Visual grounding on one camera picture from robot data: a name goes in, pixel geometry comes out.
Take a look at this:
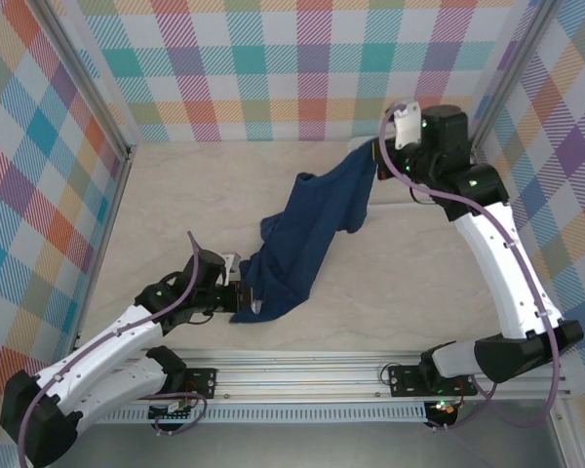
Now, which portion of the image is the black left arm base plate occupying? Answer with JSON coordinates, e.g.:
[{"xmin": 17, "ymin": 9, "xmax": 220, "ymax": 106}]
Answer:
[{"xmin": 165, "ymin": 368, "xmax": 219, "ymax": 402}]

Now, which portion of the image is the white slotted cable duct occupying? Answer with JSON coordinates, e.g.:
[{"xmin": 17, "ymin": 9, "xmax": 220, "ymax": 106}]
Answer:
[{"xmin": 97, "ymin": 402, "xmax": 428, "ymax": 425}]

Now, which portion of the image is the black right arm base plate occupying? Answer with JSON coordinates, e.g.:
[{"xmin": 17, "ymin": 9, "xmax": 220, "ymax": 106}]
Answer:
[{"xmin": 387, "ymin": 365, "xmax": 479, "ymax": 399}]

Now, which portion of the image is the aluminium side frame bar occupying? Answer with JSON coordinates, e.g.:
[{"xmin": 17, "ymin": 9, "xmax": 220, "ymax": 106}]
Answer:
[{"xmin": 75, "ymin": 145, "xmax": 137, "ymax": 342}]

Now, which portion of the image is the grey sheet metal panel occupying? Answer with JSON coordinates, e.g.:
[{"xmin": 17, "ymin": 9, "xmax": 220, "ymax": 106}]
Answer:
[{"xmin": 77, "ymin": 421, "xmax": 566, "ymax": 468}]

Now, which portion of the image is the navy blue t-shirt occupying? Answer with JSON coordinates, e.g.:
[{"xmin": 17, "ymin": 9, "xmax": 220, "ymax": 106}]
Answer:
[{"xmin": 227, "ymin": 144, "xmax": 377, "ymax": 327}]

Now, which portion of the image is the small circuit board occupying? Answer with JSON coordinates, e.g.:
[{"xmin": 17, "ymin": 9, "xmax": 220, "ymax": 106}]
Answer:
[
  {"xmin": 427, "ymin": 398, "xmax": 462, "ymax": 421},
  {"xmin": 148, "ymin": 400, "xmax": 196, "ymax": 421}
]

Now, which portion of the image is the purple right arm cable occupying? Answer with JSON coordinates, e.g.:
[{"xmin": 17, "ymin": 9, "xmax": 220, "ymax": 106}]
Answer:
[{"xmin": 378, "ymin": 102, "xmax": 565, "ymax": 431}]

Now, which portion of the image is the aluminium frame post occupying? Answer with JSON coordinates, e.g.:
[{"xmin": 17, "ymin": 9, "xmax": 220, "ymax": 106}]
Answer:
[
  {"xmin": 470, "ymin": 0, "xmax": 565, "ymax": 147},
  {"xmin": 31, "ymin": 0, "xmax": 140, "ymax": 162}
]

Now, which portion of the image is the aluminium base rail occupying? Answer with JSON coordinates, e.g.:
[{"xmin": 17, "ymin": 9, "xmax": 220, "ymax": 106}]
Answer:
[{"xmin": 126, "ymin": 348, "xmax": 572, "ymax": 405}]

